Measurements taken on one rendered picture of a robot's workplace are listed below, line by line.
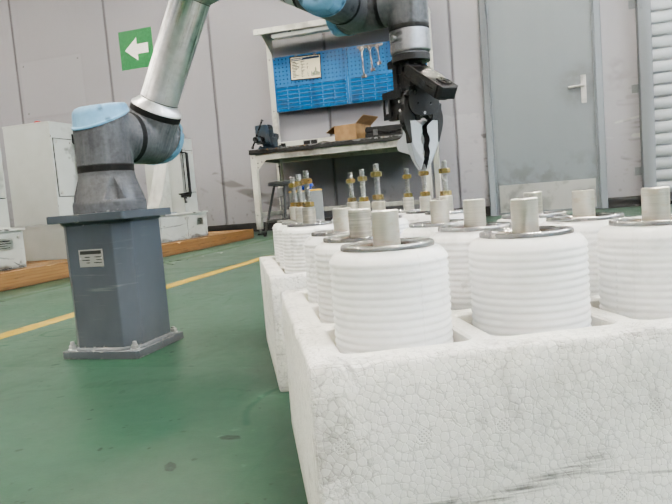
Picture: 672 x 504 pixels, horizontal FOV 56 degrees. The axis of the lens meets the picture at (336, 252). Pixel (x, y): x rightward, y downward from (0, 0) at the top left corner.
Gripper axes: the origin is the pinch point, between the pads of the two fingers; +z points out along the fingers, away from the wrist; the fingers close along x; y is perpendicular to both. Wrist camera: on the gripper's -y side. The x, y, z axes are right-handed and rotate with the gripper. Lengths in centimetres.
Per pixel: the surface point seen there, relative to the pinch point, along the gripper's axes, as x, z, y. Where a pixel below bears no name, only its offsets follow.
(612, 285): 30, 14, -59
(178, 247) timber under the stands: -52, 31, 317
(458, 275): 36, 13, -47
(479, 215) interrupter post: 32, 8, -46
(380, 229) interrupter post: 48, 8, -52
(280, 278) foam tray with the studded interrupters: 34.9, 16.7, -6.0
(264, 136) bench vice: -167, -51, 412
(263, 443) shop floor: 47, 34, -22
